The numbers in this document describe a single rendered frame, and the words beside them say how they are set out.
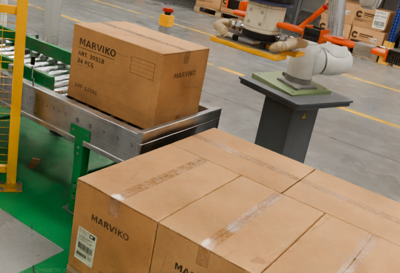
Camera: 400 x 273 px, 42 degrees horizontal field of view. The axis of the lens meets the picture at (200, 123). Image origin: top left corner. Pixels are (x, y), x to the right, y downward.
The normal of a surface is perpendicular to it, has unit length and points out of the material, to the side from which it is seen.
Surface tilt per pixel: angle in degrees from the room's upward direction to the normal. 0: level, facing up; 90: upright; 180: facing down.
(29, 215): 0
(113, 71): 90
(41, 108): 90
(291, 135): 90
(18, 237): 0
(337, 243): 0
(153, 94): 90
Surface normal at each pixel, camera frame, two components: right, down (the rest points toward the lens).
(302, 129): 0.59, 0.37
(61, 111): -0.55, 0.19
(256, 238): 0.18, -0.92
